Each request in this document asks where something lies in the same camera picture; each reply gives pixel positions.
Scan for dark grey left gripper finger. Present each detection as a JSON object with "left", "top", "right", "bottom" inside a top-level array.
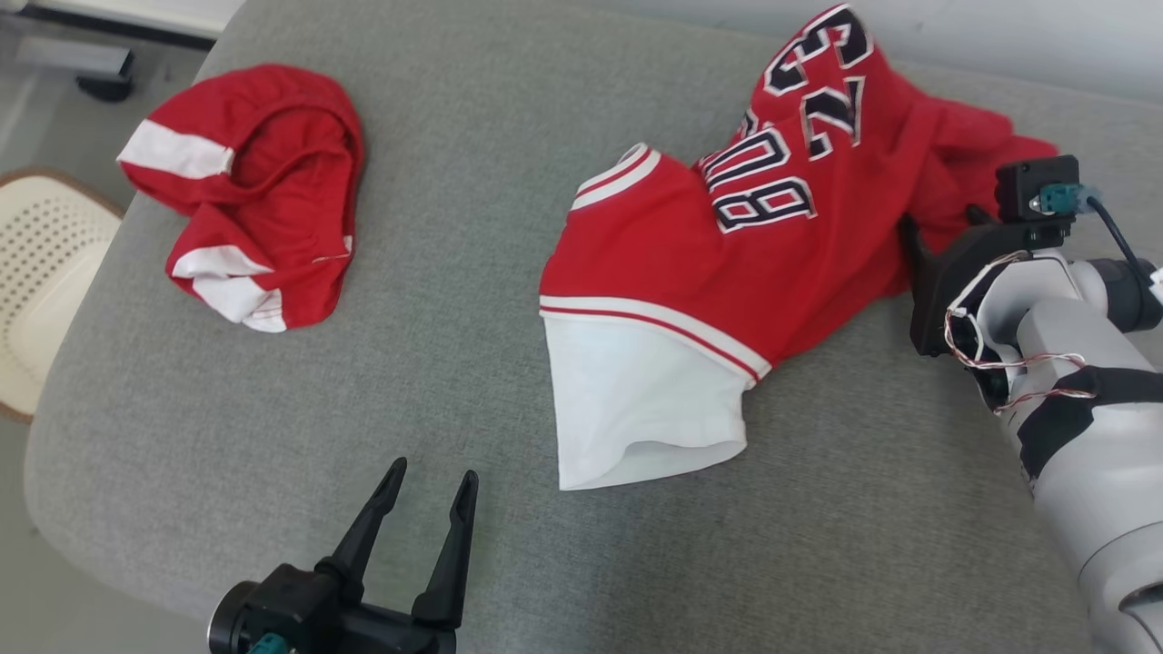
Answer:
[
  {"left": 316, "top": 457, "right": 407, "bottom": 596},
  {"left": 413, "top": 470, "right": 480, "bottom": 629}
]

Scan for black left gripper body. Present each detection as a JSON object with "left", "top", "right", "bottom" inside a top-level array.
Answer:
[{"left": 316, "top": 568, "right": 455, "bottom": 654}]

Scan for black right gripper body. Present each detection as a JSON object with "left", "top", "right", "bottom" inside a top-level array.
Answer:
[{"left": 911, "top": 223, "right": 1066, "bottom": 357}]

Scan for red jersey with number print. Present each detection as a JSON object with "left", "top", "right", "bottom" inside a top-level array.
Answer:
[{"left": 539, "top": 3, "right": 1061, "bottom": 492}]

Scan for red shorts with white stripes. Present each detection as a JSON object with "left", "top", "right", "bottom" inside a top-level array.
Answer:
[{"left": 116, "top": 64, "right": 366, "bottom": 334}]

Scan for cream perforated chair wooden rim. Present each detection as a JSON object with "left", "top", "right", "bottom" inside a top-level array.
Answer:
[{"left": 0, "top": 168, "right": 126, "bottom": 424}]

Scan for grey metal stand foot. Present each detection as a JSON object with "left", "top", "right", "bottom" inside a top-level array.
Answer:
[{"left": 14, "top": 36, "right": 137, "bottom": 104}]

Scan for white skirting board black strip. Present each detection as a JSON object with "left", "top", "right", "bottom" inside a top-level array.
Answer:
[{"left": 18, "top": 0, "right": 248, "bottom": 45}]

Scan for right camera cable teal plug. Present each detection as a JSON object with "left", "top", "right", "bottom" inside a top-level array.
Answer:
[{"left": 1039, "top": 182, "right": 1163, "bottom": 282}]

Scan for thin red white wires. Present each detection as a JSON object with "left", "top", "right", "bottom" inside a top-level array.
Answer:
[{"left": 943, "top": 253, "right": 1098, "bottom": 417}]

